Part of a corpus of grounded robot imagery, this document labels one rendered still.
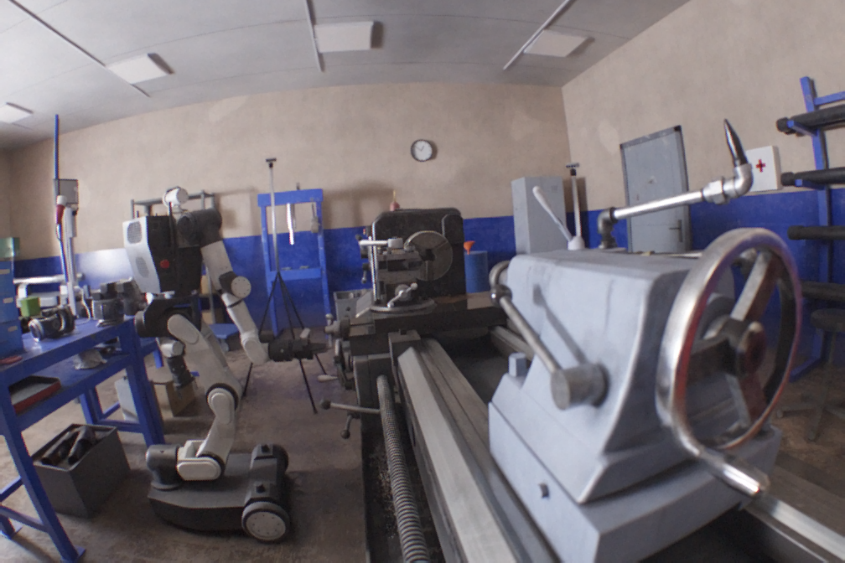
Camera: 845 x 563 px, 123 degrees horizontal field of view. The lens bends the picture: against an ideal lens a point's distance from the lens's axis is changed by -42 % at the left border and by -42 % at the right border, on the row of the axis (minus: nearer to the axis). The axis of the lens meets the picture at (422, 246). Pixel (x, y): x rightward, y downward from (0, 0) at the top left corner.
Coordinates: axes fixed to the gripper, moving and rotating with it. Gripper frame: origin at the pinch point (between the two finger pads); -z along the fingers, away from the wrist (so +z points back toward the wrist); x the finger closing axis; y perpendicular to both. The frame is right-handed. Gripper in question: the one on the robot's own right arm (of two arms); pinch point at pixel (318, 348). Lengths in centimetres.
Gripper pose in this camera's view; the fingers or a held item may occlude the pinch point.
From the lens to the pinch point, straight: 151.2
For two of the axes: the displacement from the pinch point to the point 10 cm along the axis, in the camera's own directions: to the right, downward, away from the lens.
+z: -9.9, 0.8, -1.5
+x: -0.7, 6.2, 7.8
